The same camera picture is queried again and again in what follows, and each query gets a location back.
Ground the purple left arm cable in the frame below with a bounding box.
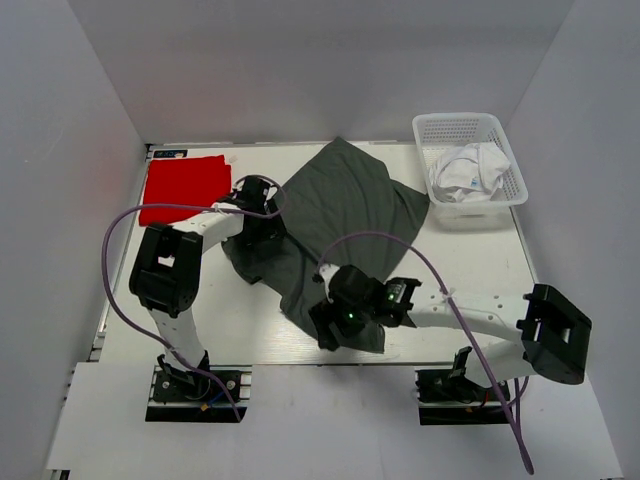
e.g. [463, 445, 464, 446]
[101, 174, 288, 421]

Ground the blue label sticker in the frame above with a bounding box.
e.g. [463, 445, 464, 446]
[153, 149, 188, 159]

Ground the dark grey t-shirt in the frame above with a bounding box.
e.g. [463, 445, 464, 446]
[222, 138, 430, 337]

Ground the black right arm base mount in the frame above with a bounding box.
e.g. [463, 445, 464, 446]
[415, 347, 508, 426]

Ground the white plastic basket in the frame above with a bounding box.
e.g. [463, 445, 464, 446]
[412, 112, 528, 229]

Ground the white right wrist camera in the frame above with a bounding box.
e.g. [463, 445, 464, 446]
[313, 263, 340, 303]

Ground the red folded t-shirt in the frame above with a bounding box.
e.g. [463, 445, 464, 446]
[142, 155, 232, 207]

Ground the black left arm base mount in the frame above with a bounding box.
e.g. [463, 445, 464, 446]
[145, 354, 252, 424]

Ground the white t-shirt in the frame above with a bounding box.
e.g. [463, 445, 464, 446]
[428, 142, 511, 203]

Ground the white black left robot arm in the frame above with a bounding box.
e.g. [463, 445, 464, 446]
[129, 175, 286, 381]

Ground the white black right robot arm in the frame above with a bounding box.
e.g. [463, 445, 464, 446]
[309, 264, 592, 388]

